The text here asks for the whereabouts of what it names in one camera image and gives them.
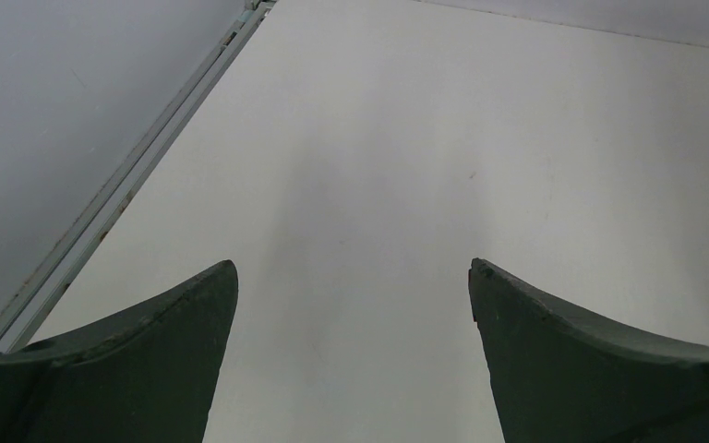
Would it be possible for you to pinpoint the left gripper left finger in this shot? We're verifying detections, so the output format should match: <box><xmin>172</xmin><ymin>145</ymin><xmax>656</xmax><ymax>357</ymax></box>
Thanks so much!
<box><xmin>0</xmin><ymin>260</ymin><xmax>238</xmax><ymax>442</ymax></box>

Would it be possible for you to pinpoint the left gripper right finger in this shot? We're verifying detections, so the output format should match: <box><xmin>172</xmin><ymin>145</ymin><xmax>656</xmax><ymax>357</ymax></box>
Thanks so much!
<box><xmin>468</xmin><ymin>258</ymin><xmax>709</xmax><ymax>442</ymax></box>

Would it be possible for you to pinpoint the aluminium frame left rail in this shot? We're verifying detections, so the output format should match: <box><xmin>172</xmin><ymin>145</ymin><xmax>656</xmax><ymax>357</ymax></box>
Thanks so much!
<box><xmin>0</xmin><ymin>1</ymin><xmax>272</xmax><ymax>353</ymax></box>

